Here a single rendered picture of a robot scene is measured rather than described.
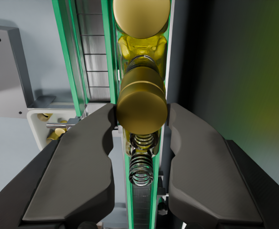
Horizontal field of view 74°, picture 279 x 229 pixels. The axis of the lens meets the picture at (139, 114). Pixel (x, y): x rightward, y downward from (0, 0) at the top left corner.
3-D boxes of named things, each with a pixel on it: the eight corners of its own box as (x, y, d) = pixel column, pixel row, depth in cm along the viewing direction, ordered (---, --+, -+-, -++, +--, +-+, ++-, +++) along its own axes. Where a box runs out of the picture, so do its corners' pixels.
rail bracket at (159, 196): (175, 176, 61) (182, 217, 49) (154, 176, 61) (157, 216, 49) (176, 168, 59) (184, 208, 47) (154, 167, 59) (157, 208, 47)
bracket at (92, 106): (121, 102, 53) (119, 115, 47) (88, 102, 53) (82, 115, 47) (120, 91, 51) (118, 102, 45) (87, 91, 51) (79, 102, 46)
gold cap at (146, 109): (162, 105, 16) (167, 136, 13) (122, 105, 16) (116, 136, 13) (164, 66, 14) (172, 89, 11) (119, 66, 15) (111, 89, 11)
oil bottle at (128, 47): (155, 49, 39) (167, 93, 21) (129, 50, 39) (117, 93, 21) (156, 20, 36) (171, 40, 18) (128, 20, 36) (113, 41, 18)
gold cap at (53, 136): (53, 147, 63) (58, 139, 67) (58, 142, 62) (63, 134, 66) (43, 141, 62) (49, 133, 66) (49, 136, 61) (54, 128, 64)
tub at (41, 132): (111, 138, 68) (108, 155, 61) (51, 138, 69) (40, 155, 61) (107, 96, 59) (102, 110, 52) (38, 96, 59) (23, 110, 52)
